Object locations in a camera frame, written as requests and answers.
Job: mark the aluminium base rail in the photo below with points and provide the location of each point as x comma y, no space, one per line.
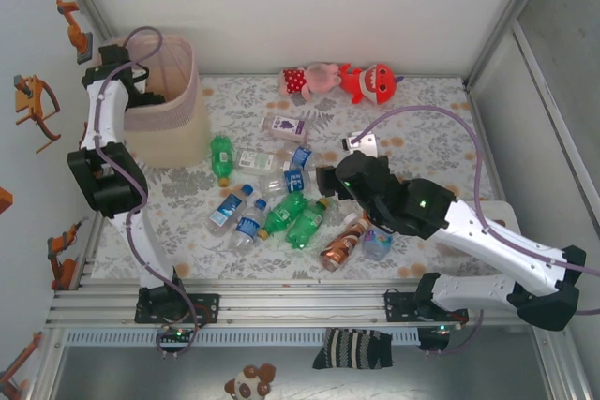
304,306

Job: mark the white green label square bottle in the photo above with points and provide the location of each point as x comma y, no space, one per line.
255,159

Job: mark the purple label plastic bottle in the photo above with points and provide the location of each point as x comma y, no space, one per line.
286,126

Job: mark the black controller board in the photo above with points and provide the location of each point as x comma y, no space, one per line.
178,334
433,339

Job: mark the orange block wall model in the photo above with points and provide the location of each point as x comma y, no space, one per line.
4,201

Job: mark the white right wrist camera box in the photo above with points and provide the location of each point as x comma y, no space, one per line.
368,143

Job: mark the colourful label water bottle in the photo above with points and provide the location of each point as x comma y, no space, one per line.
375,245

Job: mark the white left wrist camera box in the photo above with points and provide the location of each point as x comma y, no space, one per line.
139,73

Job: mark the clear bottle white cap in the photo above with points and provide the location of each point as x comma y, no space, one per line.
349,218

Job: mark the light blue label water bottle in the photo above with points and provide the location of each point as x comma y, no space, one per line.
227,210

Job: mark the pink pig plush toy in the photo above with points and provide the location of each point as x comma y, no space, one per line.
309,77

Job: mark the brown white dog plush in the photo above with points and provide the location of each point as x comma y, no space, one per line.
248,383

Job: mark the red shark plush toy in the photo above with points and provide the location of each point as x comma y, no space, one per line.
375,86

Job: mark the white tissue box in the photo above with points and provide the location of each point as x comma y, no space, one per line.
504,212

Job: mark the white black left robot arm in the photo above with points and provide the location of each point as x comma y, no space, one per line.
105,109

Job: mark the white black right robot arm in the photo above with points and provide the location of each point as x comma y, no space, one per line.
492,241

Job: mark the orange robot arm model grey base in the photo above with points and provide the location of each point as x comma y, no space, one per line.
75,34

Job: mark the black white striped sock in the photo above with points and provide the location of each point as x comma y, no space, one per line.
351,348

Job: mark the orange claw wall model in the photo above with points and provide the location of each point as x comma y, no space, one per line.
28,100

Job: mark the dark blue label water bottle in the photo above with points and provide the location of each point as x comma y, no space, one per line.
247,226

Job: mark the blue label bottle white cap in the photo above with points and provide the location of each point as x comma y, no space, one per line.
293,180

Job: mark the floral patterned tablecloth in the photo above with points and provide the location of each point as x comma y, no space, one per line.
244,105

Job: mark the green plastic bottle yellow cap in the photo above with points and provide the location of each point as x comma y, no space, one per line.
220,156
283,213
304,224

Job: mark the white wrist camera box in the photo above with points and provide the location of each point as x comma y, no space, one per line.
368,143
139,73

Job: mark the beige bin with pink liner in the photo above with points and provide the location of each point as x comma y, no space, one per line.
183,137

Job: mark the brown coffee drink bottle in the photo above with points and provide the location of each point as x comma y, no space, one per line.
342,245

